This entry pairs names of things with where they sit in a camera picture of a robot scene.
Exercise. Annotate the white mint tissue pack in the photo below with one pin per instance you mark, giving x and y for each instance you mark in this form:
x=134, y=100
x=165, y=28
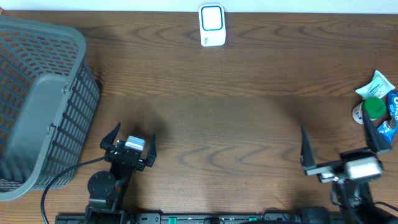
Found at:
x=378, y=87

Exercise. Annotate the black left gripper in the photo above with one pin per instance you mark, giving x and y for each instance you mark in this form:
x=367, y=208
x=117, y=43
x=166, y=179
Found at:
x=106, y=143

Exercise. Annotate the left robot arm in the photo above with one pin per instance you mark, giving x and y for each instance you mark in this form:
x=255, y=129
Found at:
x=108, y=188

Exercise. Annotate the blue Oreo cookie pack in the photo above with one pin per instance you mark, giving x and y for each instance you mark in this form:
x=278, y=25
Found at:
x=388, y=128

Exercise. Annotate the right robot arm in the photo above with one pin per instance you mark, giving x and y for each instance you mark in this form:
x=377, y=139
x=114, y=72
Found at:
x=356, y=202

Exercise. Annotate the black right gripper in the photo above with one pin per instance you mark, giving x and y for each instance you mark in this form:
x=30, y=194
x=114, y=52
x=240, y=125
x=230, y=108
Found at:
x=332, y=172

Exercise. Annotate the grey plastic mesh basket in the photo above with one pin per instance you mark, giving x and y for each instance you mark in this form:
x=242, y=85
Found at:
x=49, y=98

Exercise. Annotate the green lid white jar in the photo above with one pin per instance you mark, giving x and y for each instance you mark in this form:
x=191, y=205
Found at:
x=375, y=107

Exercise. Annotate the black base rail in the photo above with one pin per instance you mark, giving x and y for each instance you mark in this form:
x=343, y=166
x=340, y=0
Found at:
x=313, y=215

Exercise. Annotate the white barcode scanner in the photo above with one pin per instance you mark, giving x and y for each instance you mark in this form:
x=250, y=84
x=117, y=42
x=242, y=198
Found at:
x=212, y=25

